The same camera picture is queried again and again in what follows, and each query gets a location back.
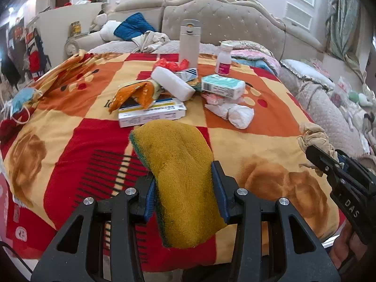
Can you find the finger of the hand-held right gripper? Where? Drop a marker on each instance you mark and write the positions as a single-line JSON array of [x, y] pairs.
[[344, 158], [321, 161]]

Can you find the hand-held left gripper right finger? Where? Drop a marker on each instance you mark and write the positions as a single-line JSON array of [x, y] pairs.
[[218, 189]]

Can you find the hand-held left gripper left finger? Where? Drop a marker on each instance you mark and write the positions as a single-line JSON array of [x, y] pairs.
[[149, 201]]

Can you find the beige cloth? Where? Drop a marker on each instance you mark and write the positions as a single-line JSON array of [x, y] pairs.
[[315, 136]]

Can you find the yellow green scouring sponge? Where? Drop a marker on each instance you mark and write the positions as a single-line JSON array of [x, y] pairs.
[[179, 176]]

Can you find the person's right hand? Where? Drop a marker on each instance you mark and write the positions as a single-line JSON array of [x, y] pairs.
[[345, 243]]

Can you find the beige ornate sofa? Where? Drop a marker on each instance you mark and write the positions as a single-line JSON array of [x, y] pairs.
[[326, 111]]

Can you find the green plush toy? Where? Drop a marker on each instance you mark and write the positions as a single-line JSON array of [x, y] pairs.
[[358, 98]]

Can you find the crumpled white plastic bag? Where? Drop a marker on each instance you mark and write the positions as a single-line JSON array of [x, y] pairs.
[[235, 114]]

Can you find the red orange printed blanket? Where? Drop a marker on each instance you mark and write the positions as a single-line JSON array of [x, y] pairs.
[[88, 152]]

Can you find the white blue medicine box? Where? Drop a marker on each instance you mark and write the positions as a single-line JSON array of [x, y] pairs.
[[152, 114]]

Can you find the white sequin trim pillow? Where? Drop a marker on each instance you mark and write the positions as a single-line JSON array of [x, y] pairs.
[[305, 72]]

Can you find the white teal tissue pack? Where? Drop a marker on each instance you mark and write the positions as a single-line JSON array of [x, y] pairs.
[[224, 86]]

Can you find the orange plastic bag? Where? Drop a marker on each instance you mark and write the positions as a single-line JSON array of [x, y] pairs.
[[132, 94]]

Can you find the white foam block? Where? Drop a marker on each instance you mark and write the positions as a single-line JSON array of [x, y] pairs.
[[173, 83]]

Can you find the striped snack wrapper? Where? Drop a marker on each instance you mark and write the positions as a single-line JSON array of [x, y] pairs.
[[188, 75]]

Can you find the pink patterned blanket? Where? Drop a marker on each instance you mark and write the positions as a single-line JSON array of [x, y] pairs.
[[258, 57]]

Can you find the white pink label medicine bottle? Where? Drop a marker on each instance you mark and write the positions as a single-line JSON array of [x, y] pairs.
[[223, 60]]

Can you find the red plastic wrapper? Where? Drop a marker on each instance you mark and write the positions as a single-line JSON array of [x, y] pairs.
[[166, 64]]

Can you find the pale green curtain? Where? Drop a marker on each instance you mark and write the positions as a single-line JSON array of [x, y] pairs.
[[343, 20]]

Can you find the white thermos bottle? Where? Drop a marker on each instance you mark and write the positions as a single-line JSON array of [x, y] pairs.
[[188, 44]]

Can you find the beige crumpled garment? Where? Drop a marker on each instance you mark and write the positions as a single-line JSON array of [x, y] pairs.
[[149, 41]]

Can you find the blue face mask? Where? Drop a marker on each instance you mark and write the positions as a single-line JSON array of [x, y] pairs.
[[22, 101]]

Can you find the beige upholstered sofa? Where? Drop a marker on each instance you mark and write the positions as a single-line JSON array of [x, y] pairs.
[[88, 42]]

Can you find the beige tufted headboard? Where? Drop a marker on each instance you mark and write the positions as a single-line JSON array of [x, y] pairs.
[[229, 17]]

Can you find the blue quilted jacket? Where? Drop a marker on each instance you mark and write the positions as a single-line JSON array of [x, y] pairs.
[[132, 26]]

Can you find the white cushion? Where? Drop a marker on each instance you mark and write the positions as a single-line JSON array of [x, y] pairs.
[[108, 29]]

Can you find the red hanging clothes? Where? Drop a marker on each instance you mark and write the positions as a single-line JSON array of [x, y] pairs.
[[35, 55]]

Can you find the black hanging garment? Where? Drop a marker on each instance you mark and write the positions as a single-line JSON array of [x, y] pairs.
[[10, 70]]

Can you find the white cabinet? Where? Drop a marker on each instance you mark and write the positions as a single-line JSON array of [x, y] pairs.
[[58, 20]]

